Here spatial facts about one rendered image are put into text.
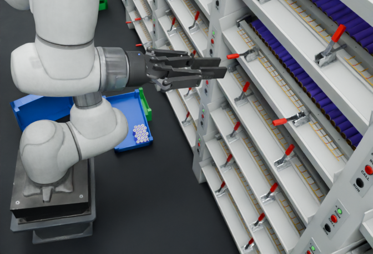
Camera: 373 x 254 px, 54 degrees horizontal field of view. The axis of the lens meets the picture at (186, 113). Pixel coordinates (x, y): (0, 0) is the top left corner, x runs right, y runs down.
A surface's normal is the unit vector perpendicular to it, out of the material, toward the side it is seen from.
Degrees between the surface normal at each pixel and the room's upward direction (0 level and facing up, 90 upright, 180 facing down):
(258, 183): 19
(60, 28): 83
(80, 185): 4
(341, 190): 90
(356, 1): 109
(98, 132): 67
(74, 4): 81
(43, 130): 4
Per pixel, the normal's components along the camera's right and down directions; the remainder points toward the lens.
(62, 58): 0.25, 0.57
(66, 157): 0.58, 0.57
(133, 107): 0.18, -0.38
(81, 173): 0.12, -0.68
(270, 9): -0.25, -0.58
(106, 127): 0.61, 0.27
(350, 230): -0.94, 0.21
